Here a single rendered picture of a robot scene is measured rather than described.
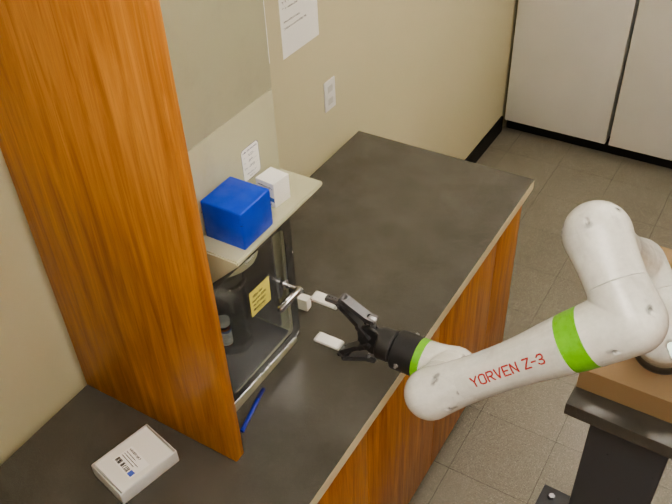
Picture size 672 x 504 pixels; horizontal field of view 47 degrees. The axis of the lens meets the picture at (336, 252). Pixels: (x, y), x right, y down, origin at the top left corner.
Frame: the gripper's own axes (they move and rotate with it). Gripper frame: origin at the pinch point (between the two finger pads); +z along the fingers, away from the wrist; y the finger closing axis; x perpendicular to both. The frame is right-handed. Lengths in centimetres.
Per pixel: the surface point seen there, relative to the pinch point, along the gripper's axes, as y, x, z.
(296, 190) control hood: 31.2, -5.2, 6.9
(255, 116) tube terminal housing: 48, -4, 15
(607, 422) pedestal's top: -27, -25, -66
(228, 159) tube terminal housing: 43.3, 5.9, 15.2
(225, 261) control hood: 30.8, 21.0, 6.6
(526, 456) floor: -120, -74, -38
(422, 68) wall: -29, -176, 58
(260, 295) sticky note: 4.2, 3.8, 13.7
